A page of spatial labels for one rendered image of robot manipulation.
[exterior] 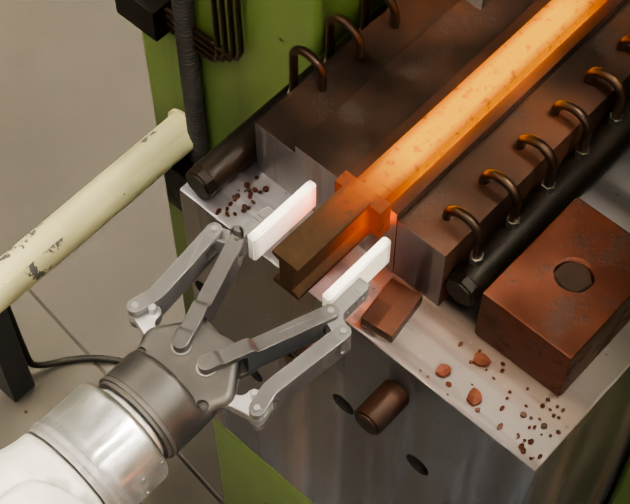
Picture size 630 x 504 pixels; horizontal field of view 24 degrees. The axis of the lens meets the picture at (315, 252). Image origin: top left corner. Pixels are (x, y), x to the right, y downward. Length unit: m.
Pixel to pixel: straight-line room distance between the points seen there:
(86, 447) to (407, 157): 0.34
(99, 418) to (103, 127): 1.46
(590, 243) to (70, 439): 0.42
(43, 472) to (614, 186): 0.55
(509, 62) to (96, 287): 1.18
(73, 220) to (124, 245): 0.74
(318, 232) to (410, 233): 0.08
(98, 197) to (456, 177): 0.53
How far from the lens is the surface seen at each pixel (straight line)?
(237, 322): 1.34
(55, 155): 2.40
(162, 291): 1.07
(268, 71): 1.43
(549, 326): 1.10
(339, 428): 1.34
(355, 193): 1.10
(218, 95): 1.55
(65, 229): 1.55
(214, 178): 1.20
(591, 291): 1.12
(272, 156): 1.20
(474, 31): 1.24
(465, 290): 1.12
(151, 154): 1.59
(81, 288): 2.26
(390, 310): 1.15
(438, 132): 1.15
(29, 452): 0.99
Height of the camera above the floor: 1.93
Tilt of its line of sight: 58 degrees down
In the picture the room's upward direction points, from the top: straight up
